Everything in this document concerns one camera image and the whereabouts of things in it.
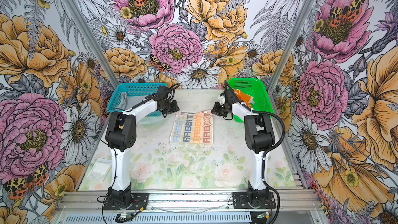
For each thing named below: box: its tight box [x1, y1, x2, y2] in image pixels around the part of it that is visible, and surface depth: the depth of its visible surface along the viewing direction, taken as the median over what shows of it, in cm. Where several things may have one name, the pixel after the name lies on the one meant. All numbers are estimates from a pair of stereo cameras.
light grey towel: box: [119, 91, 149, 110], surface depth 111 cm
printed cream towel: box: [169, 110, 214, 144], surface depth 101 cm
